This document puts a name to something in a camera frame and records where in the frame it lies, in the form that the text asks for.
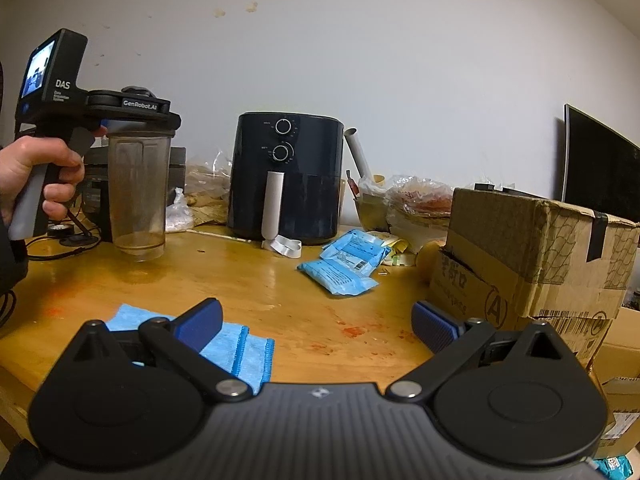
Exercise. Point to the white cardboard tube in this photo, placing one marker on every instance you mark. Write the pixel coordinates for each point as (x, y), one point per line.
(357, 155)

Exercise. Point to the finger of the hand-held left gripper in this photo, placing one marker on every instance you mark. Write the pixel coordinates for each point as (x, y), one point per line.
(167, 122)

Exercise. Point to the teal printed packet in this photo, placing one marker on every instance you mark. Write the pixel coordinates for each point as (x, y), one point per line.
(614, 467)

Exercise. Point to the person's left forearm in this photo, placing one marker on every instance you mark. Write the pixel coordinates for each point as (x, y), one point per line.
(10, 260)

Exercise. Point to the clear plastic food bag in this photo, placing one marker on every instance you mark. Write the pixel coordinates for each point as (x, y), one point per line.
(420, 205)

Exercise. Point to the small cardboard box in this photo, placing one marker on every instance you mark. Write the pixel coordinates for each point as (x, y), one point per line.
(620, 360)

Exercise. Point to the plastic bag of flatbread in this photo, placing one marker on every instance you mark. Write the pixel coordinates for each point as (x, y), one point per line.
(205, 185)

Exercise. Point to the yellow fruit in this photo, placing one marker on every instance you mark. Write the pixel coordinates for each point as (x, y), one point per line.
(430, 260)

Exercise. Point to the plastic tub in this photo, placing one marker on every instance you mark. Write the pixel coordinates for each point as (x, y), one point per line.
(370, 210)

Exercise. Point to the red plastic utensil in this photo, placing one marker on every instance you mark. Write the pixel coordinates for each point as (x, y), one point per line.
(352, 182)

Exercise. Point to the large cardboard box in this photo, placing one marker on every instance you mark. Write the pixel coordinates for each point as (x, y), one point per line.
(525, 270)

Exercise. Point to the yellow paper packets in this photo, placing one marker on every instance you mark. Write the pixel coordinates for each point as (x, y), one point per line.
(400, 255)

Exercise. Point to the person's left hand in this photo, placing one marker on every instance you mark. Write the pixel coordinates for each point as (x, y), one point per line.
(25, 160)

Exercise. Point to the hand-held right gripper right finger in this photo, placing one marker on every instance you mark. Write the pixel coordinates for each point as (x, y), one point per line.
(435, 327)

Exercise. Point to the black television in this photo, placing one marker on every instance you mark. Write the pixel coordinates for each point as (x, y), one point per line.
(600, 170)

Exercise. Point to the black flat device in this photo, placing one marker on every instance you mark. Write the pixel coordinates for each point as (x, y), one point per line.
(505, 190)

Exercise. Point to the blue microfibre cloth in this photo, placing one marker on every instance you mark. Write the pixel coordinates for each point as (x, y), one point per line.
(250, 355)

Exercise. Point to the black air fryer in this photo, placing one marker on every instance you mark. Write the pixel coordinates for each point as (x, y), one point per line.
(310, 195)

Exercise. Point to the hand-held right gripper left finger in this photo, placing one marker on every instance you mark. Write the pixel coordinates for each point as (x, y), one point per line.
(200, 322)

